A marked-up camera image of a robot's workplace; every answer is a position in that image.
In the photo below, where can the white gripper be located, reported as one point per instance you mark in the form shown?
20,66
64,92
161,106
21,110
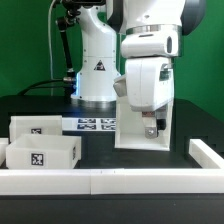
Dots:
150,85

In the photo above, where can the white drawer cabinet frame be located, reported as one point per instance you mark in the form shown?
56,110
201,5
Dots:
130,132

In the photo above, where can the white front drawer box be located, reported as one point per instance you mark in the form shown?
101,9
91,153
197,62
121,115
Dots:
38,151

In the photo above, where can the white drawer box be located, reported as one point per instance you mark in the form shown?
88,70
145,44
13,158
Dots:
38,151
47,125

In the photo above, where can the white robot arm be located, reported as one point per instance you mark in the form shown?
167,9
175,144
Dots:
128,52

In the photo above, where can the white rear drawer box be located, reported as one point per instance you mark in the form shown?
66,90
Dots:
47,125

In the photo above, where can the white marker sheet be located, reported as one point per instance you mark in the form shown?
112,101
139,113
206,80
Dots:
88,124

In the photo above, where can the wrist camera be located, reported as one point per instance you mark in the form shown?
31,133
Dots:
120,86

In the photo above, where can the white right border rail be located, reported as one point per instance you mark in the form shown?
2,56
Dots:
206,157

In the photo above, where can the white border rail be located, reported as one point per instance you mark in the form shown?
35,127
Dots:
110,181
3,144
206,157

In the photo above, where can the white front border rail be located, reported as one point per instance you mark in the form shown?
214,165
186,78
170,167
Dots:
110,181

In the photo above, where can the white left border rail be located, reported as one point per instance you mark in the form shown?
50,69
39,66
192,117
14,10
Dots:
3,144

